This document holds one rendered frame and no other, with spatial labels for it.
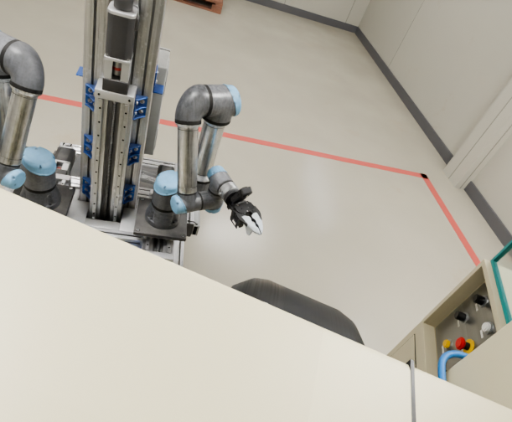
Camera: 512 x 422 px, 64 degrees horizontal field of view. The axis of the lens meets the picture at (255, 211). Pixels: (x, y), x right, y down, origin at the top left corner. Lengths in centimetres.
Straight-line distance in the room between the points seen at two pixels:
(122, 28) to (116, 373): 131
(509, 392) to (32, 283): 59
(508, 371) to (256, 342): 46
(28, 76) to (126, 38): 33
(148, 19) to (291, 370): 139
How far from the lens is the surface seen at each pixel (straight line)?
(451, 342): 165
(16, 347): 29
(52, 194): 185
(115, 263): 32
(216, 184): 159
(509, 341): 71
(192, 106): 149
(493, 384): 71
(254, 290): 79
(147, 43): 161
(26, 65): 155
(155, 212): 180
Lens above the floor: 204
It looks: 40 degrees down
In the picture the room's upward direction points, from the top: 22 degrees clockwise
